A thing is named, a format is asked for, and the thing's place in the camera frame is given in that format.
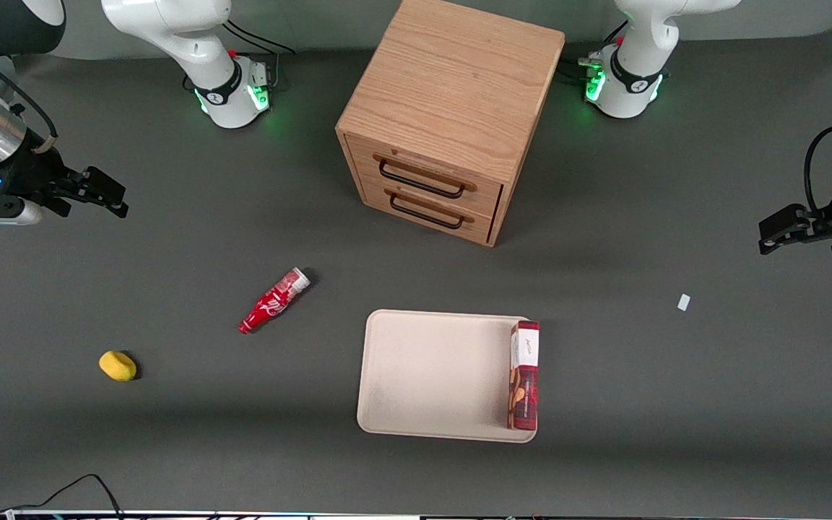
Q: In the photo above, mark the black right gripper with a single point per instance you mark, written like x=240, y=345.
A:
x=35, y=175

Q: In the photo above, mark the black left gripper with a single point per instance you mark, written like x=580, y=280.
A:
x=822, y=219

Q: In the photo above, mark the red coke bottle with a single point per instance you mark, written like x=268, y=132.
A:
x=271, y=303

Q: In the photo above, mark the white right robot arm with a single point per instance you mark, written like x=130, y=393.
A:
x=170, y=29

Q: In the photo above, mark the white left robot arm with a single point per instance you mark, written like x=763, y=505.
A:
x=640, y=43

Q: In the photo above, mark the beige plastic tray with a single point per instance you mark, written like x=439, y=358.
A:
x=434, y=375

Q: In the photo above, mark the small white paper scrap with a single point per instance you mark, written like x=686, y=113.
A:
x=684, y=302

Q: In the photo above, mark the yellow lemon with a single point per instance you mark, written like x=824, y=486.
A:
x=118, y=365

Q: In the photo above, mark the red snack box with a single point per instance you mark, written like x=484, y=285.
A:
x=524, y=383

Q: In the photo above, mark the wooden drawer cabinet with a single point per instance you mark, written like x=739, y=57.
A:
x=452, y=72

